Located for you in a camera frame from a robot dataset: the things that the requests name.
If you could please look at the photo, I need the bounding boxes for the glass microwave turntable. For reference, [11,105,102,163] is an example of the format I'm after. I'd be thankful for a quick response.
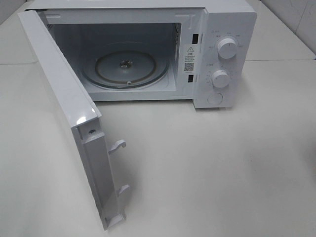
[82,42,169,90]

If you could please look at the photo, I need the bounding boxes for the white microwave oven body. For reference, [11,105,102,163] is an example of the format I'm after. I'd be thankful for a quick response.
[25,0,257,109]

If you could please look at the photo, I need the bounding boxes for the white microwave door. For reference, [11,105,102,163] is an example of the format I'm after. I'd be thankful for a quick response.
[18,10,130,230]

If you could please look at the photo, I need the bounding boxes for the round door release button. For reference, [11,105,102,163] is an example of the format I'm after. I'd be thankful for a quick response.
[207,93,223,105]

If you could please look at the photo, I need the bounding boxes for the white timer knob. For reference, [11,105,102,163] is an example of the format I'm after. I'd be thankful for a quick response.
[211,70,231,88]

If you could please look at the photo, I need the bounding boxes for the upper white power knob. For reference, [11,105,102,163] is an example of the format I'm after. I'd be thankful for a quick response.
[217,36,238,59]

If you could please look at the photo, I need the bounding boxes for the warning label sticker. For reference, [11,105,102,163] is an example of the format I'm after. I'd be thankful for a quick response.
[183,44,198,73]

